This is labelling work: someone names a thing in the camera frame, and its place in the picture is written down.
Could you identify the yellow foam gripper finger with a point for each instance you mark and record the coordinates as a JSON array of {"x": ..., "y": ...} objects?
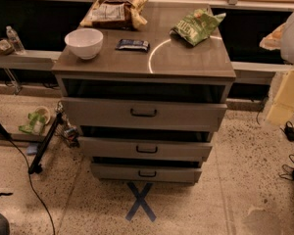
[{"x": 282, "y": 108}]

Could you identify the green jalapeno chip bag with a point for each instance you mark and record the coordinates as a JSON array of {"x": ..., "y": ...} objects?
[{"x": 197, "y": 26}]

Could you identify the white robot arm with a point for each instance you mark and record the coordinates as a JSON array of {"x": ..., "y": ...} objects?
[{"x": 287, "y": 41}]

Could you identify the brown chip bag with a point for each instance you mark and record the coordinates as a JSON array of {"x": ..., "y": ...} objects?
[{"x": 115, "y": 14}]

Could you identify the white bowl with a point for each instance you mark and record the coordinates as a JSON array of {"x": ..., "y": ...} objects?
[{"x": 86, "y": 43}]

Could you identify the green bag on floor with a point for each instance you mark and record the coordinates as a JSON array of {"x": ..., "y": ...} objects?
[{"x": 37, "y": 120}]

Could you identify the small bowl on shelf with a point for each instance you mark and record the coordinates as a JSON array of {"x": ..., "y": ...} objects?
[{"x": 5, "y": 47}]

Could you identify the black power adapter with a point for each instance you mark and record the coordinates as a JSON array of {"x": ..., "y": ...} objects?
[{"x": 289, "y": 131}]

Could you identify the grey drawer cabinet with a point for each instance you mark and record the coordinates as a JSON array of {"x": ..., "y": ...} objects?
[{"x": 171, "y": 71}]

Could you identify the middle grey drawer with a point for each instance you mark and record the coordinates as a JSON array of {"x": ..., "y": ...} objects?
[{"x": 145, "y": 149}]

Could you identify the grey drawer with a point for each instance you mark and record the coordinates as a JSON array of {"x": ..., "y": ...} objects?
[
  {"x": 144, "y": 114},
  {"x": 146, "y": 173},
  {"x": 145, "y": 149}
]

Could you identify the dark blue snack bar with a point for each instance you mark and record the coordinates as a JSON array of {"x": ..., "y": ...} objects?
[{"x": 133, "y": 45}]

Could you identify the blue tape cross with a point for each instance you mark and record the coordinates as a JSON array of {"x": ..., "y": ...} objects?
[{"x": 140, "y": 201}]

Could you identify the bottom grey drawer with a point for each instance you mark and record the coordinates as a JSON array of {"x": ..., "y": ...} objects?
[{"x": 146, "y": 173}]

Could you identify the top grey drawer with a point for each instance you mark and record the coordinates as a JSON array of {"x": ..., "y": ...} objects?
[{"x": 144, "y": 114}]

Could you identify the black tripod leg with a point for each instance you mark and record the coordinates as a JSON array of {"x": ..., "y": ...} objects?
[{"x": 35, "y": 166}]

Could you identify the clear water bottle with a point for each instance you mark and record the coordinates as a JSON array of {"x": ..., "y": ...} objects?
[{"x": 15, "y": 40}]

